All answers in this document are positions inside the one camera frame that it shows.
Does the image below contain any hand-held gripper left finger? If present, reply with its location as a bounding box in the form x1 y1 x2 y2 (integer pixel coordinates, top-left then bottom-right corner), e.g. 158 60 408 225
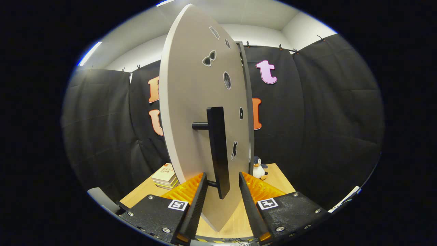
119 172 209 245

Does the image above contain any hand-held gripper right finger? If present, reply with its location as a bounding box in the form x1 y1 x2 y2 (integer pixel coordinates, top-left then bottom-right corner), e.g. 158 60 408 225
238 172 329 244

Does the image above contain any dark grey shoe cabinet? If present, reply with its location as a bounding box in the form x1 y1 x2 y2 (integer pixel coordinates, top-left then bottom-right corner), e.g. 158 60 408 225
236 41 255 175

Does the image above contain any yellow edged book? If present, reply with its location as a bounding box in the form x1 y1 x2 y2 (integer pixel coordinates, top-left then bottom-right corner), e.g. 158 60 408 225
154 178 178 188

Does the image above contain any penguin plush toy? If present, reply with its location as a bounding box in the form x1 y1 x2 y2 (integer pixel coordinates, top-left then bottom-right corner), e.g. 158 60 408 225
253 156 268 180

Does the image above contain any beige cover book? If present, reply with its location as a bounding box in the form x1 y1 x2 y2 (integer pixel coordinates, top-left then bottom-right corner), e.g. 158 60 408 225
151 163 176 183

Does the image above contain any white sheet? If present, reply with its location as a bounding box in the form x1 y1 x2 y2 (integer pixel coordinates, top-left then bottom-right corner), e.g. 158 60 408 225
328 186 361 213

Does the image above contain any black backdrop cloth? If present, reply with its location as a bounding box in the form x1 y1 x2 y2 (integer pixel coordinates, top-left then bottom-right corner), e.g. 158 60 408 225
61 33 384 209

